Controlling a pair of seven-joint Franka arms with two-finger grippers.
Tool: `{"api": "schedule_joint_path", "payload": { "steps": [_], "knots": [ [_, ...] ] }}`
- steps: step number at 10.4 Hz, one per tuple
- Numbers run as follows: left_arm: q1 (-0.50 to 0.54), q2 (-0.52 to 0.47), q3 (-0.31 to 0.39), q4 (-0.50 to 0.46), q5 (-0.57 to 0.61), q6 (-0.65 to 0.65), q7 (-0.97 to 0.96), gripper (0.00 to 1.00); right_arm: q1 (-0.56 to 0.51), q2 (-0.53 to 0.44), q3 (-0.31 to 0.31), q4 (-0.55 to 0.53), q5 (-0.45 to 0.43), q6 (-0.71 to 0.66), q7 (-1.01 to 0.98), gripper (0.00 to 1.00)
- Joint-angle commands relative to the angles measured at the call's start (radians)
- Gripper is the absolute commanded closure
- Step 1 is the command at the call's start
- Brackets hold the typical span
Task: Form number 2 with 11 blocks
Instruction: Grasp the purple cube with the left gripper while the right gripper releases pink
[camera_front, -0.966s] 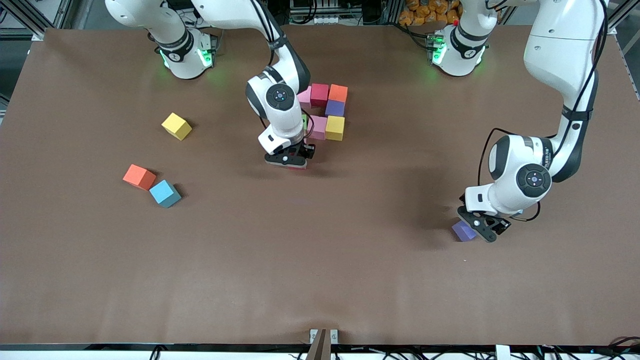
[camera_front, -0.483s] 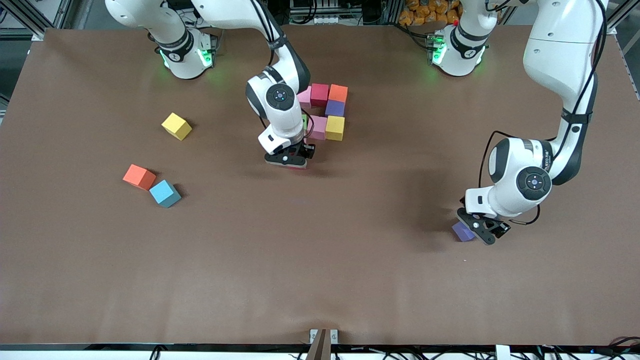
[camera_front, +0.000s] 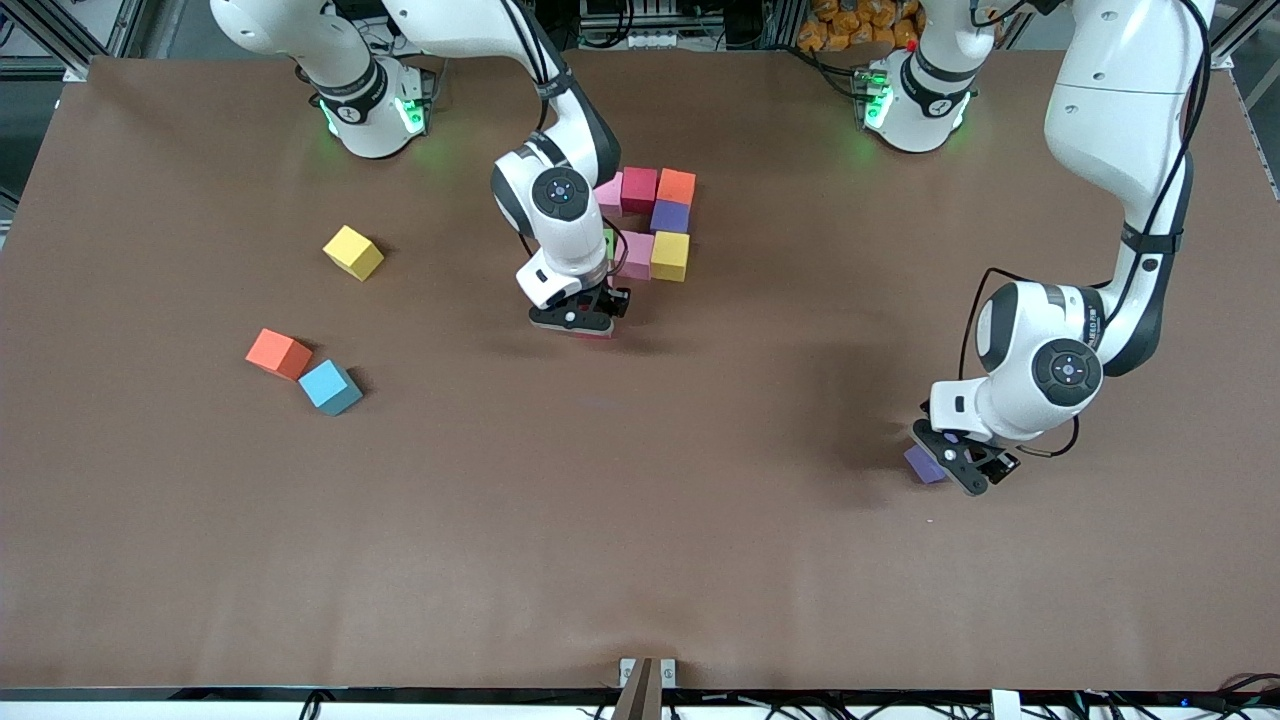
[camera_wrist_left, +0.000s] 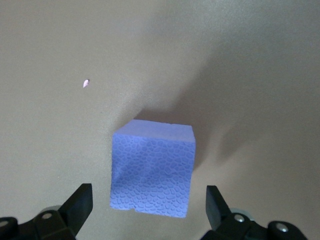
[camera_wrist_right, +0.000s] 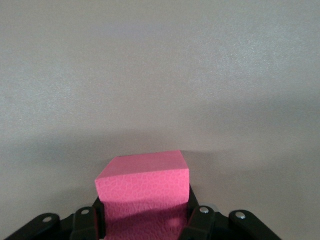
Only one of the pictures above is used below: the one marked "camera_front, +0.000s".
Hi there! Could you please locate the aluminium frame profile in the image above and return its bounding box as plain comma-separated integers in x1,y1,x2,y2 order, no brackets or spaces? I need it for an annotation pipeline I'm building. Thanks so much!
0,0,141,83
1200,0,1280,201

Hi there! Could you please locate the small metal bracket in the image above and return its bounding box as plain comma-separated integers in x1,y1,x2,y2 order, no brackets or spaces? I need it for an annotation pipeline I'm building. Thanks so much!
619,657,677,689

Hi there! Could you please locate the teal foam cube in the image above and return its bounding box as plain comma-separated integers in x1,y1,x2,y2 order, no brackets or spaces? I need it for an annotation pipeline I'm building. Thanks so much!
298,359,365,417

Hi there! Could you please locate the brown paper table cover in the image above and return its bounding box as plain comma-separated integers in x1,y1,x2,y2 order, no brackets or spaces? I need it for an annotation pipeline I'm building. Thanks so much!
0,52,1280,693

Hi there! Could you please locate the slim white power strip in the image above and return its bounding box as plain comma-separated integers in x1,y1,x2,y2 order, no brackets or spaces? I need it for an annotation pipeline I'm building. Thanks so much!
598,28,681,51

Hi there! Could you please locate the yellow foam cube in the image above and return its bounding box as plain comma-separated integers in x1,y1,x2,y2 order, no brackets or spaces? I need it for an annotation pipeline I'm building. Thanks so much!
322,224,386,282
650,231,691,283

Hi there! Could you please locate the bag of orange items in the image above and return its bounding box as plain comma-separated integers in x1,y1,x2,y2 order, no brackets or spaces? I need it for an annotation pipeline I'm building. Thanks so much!
797,0,926,53

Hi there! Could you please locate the black cable bundle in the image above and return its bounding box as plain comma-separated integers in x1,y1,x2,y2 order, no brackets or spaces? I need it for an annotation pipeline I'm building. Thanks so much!
1075,672,1280,720

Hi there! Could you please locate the brown wooden stick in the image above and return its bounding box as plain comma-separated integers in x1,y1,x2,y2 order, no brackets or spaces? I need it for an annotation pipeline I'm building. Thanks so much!
612,657,663,720

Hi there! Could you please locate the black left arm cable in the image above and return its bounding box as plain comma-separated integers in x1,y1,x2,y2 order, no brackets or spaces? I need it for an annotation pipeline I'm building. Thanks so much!
957,266,1082,460

